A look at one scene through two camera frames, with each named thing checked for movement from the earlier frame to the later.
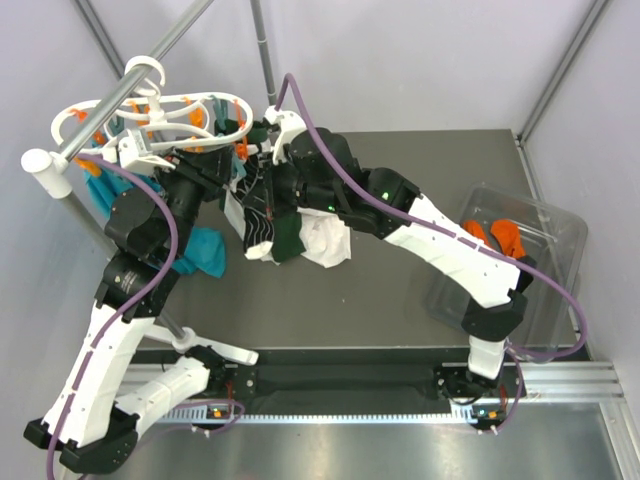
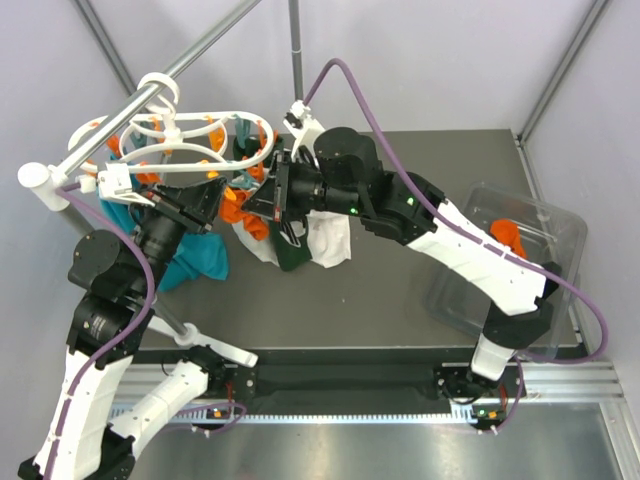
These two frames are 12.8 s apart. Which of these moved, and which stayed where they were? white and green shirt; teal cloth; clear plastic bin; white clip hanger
Moved: white and green shirt; white clip hanger
Stayed: clear plastic bin; teal cloth
